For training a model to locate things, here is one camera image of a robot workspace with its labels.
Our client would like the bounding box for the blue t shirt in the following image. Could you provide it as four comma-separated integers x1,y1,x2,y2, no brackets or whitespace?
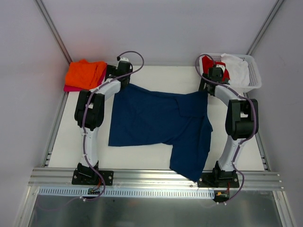
108,84,213,182

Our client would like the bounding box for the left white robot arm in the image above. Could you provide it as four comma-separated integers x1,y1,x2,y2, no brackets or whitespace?
72,57,133,185

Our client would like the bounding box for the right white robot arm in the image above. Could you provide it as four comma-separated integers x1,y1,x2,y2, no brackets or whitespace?
198,65,258,188

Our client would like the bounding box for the red t shirt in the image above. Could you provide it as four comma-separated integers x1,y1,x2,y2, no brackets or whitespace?
201,56,230,81

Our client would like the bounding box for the white t shirt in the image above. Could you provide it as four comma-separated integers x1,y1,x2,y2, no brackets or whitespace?
221,53,250,87

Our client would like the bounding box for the white plastic basket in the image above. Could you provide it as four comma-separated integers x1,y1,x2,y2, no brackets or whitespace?
198,53,262,93

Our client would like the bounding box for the orange folded t shirt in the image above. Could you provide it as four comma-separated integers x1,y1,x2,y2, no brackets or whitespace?
65,59,107,90

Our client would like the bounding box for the pink folded t shirt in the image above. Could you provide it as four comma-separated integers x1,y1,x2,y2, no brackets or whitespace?
63,70,106,92

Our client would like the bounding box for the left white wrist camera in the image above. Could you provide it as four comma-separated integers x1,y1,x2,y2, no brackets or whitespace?
116,56,129,62

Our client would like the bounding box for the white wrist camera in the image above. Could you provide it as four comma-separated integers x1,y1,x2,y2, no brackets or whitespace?
116,56,129,62
214,62,226,71

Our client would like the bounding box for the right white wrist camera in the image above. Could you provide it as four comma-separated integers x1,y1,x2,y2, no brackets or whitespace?
214,62,226,71

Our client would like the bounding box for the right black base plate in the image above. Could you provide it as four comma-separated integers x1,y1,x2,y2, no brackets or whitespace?
197,171,240,188

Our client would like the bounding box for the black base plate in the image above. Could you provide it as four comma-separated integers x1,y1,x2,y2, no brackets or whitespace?
197,171,240,188
71,169,114,186

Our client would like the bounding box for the aluminium mounting rail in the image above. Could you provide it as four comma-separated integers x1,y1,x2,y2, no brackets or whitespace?
28,167,285,191

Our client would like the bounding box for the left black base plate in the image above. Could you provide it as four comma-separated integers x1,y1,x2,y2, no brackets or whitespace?
71,169,114,186

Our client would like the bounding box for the white slotted cable duct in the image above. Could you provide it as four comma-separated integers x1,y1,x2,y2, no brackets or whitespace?
38,186,215,199

